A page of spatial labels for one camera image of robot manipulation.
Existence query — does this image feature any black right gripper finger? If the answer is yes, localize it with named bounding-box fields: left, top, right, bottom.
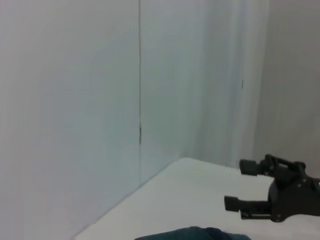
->
left=239, top=153, right=297, bottom=178
left=223, top=196, right=273, bottom=221

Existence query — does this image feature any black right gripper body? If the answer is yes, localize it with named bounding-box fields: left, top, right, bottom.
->
left=266, top=161, right=320, bottom=224

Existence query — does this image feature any dark teal insulated lunch bag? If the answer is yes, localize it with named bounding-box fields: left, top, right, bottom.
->
left=134, top=226, right=253, bottom=240

